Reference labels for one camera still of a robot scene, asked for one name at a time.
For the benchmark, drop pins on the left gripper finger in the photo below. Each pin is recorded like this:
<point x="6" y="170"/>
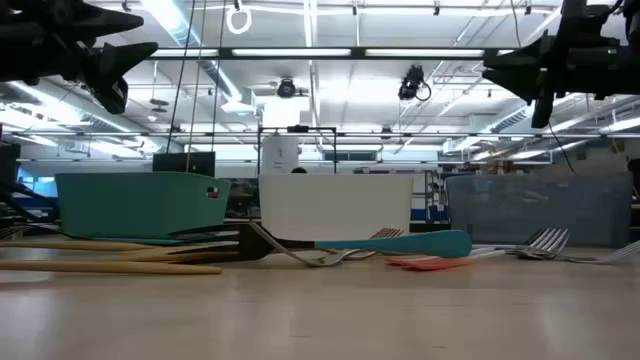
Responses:
<point x="115" y="65"/>
<point x="110" y="22"/>

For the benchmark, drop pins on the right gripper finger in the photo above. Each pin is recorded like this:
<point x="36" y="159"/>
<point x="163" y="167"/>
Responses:
<point x="542" y="95"/>
<point x="530" y="55"/>

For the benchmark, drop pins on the grey translucent plastic bin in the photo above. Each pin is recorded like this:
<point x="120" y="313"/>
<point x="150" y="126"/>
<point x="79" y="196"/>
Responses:
<point x="540" y="207"/>

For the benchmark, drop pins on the black monitor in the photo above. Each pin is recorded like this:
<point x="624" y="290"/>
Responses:
<point x="182" y="164"/>

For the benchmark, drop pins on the blue-lit screen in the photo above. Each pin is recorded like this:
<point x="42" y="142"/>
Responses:
<point x="40" y="185"/>

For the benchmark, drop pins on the teal plastic bin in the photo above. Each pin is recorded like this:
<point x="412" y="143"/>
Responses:
<point x="140" y="205"/>

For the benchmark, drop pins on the blue and white storage shelf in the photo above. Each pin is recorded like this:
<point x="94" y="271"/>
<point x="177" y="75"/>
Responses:
<point x="435" y="215"/>

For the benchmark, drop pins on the black hanging device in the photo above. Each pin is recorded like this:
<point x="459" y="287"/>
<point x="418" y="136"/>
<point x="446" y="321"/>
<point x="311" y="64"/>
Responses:
<point x="286" y="89"/>

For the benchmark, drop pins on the black bar with light strips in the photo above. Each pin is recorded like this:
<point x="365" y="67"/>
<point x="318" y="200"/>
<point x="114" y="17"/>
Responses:
<point x="290" y="52"/>

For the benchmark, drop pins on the white paper sign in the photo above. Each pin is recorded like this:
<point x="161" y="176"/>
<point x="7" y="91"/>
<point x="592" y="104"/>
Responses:
<point x="280" y="155"/>

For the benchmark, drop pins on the person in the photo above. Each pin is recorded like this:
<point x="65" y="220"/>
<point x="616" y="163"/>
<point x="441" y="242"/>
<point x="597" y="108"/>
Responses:
<point x="299" y="171"/>

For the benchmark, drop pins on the white plastic bin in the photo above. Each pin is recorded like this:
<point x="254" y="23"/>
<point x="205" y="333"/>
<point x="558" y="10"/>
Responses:
<point x="335" y="205"/>

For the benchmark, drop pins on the silver ventilation duct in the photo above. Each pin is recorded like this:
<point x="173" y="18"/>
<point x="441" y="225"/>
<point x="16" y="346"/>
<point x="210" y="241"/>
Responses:
<point x="175" y="25"/>

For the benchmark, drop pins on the grey horizontal rail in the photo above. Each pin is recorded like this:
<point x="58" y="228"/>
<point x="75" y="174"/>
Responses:
<point x="100" y="161"/>
<point x="450" y="134"/>

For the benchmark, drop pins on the black overhead camera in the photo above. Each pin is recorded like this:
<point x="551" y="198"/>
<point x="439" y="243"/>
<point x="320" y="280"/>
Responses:
<point x="411" y="82"/>

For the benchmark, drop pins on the black metal table frame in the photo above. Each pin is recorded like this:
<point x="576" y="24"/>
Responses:
<point x="430" y="228"/>

